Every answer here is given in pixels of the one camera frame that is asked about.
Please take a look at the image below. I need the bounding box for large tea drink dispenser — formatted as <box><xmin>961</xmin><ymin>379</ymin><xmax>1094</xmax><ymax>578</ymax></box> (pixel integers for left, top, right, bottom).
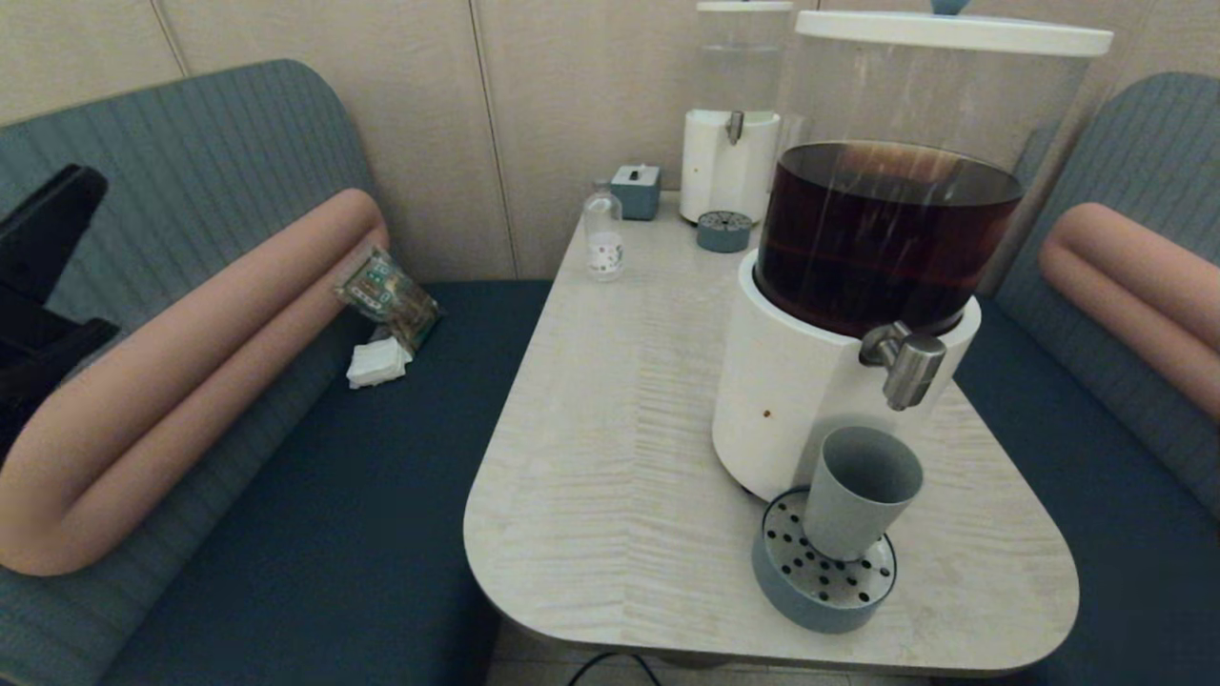
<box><xmin>711</xmin><ymin>38</ymin><xmax>1092</xmax><ymax>504</ymax></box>

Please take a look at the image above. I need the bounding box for black cable on floor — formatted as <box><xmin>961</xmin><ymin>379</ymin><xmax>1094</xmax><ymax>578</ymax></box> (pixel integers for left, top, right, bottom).
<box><xmin>570</xmin><ymin>652</ymin><xmax>661</xmax><ymax>686</ymax></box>

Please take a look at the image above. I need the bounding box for white lid of tea dispenser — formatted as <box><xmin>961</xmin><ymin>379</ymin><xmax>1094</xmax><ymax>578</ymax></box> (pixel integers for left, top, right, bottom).
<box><xmin>794</xmin><ymin>10</ymin><xmax>1114</xmax><ymax>56</ymax></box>

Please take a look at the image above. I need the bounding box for large blue perforated drip tray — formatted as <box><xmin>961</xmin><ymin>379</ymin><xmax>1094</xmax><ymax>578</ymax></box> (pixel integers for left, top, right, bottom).
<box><xmin>751</xmin><ymin>487</ymin><xmax>898</xmax><ymax>635</ymax></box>

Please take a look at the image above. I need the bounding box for small clear glass bottle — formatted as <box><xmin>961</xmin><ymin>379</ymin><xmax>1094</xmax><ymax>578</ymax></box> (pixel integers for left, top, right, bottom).
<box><xmin>583</xmin><ymin>180</ymin><xmax>625</xmax><ymax>280</ymax></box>

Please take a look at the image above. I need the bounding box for small blue box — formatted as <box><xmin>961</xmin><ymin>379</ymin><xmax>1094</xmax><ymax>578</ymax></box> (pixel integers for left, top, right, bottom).
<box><xmin>610</xmin><ymin>164</ymin><xmax>661</xmax><ymax>221</ymax></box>

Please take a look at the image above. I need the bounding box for grey-blue plastic cup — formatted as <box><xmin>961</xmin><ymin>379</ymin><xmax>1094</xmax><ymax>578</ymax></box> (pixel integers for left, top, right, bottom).
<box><xmin>803</xmin><ymin>426</ymin><xmax>925</xmax><ymax>562</ymax></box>

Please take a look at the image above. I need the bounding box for small blue drip tray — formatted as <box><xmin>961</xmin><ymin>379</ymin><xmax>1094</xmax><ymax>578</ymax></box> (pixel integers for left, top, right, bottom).
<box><xmin>696</xmin><ymin>211</ymin><xmax>754</xmax><ymax>253</ymax></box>

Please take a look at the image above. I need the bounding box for green snack packet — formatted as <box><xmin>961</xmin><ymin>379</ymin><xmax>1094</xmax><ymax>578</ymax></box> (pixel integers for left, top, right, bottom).
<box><xmin>334</xmin><ymin>247</ymin><xmax>443</xmax><ymax>353</ymax></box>

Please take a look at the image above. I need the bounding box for steel tap of tea dispenser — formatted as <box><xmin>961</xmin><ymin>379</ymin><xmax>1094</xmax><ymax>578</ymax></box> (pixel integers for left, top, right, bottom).
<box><xmin>859</xmin><ymin>322</ymin><xmax>948</xmax><ymax>413</ymax></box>

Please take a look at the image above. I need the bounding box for white folded napkin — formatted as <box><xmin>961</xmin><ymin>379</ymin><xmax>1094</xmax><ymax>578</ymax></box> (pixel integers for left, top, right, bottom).
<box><xmin>346</xmin><ymin>335</ymin><xmax>415</xmax><ymax>390</ymax></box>

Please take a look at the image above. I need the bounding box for blue upholstered bench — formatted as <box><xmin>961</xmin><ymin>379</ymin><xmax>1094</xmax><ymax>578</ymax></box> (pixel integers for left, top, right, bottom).
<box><xmin>0</xmin><ymin>59</ymin><xmax>554</xmax><ymax>686</ymax></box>
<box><xmin>953</xmin><ymin>71</ymin><xmax>1220</xmax><ymax>686</ymax></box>

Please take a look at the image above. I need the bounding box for small clear water dispenser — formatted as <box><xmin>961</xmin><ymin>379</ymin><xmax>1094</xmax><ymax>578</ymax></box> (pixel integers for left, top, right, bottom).
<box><xmin>681</xmin><ymin>8</ymin><xmax>792</xmax><ymax>226</ymax></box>

